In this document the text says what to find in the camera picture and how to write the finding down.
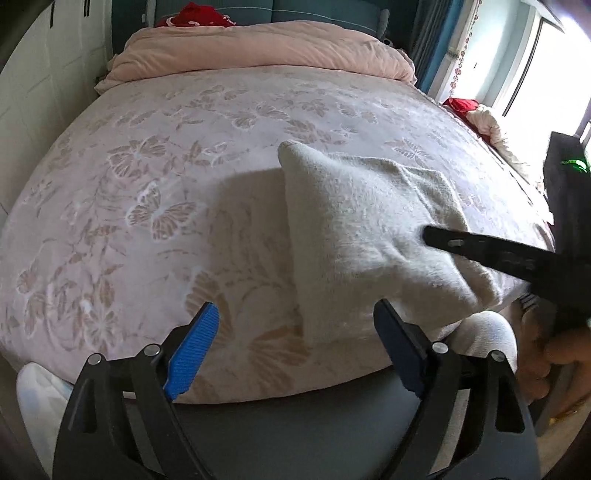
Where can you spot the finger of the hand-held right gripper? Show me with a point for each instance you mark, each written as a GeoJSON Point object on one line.
{"type": "Point", "coordinates": [485, 251]}

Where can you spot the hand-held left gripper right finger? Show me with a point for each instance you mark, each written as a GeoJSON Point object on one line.
{"type": "Point", "coordinates": [401, 350]}

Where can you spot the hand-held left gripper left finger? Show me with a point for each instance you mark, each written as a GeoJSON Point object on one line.
{"type": "Point", "coordinates": [194, 350]}

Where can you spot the cream sweater with black hearts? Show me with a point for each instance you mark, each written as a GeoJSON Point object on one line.
{"type": "Point", "coordinates": [360, 240]}

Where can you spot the person's right hand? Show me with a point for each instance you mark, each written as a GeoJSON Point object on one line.
{"type": "Point", "coordinates": [540, 364]}

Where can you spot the cream cloth by window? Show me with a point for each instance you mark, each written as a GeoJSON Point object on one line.
{"type": "Point", "coordinates": [498, 134]}

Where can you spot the pink butterfly print blanket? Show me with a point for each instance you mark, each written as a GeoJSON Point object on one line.
{"type": "Point", "coordinates": [138, 230]}

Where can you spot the red cloth by window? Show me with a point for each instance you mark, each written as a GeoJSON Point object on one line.
{"type": "Point", "coordinates": [461, 106]}

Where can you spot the bright window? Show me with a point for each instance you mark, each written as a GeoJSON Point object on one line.
{"type": "Point", "coordinates": [545, 60]}

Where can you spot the dark grey curtain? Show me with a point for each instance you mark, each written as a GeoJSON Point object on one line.
{"type": "Point", "coordinates": [429, 37]}

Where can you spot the teal padded headboard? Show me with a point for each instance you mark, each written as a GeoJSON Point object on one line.
{"type": "Point", "coordinates": [323, 11]}

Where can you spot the pink duvet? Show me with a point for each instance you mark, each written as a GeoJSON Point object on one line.
{"type": "Point", "coordinates": [258, 50]}

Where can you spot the white wardrobe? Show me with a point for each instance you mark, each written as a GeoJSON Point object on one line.
{"type": "Point", "coordinates": [46, 69]}

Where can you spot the red cloth by headboard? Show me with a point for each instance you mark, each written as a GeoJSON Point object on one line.
{"type": "Point", "coordinates": [198, 14]}

